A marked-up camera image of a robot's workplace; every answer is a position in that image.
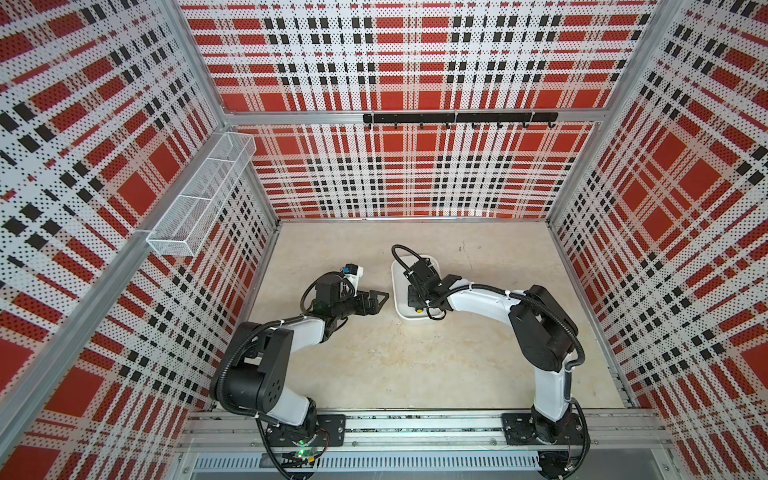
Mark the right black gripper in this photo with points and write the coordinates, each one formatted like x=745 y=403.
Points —
x=413 y=300

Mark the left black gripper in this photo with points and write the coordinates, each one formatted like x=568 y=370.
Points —
x=372 y=307

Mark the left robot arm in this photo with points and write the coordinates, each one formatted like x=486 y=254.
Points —
x=251 y=378

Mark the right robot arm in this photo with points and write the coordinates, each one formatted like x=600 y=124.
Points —
x=546 y=335

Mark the white rectangular bin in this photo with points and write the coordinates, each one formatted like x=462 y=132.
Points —
x=400 y=286

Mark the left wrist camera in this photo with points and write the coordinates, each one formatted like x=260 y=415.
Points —
x=353 y=273

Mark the black hook rail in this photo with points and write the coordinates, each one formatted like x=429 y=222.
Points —
x=449 y=118

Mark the clear wire mesh shelf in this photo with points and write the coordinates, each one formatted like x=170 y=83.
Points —
x=186 y=224

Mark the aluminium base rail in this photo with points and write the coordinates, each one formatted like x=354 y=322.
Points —
x=433 y=430

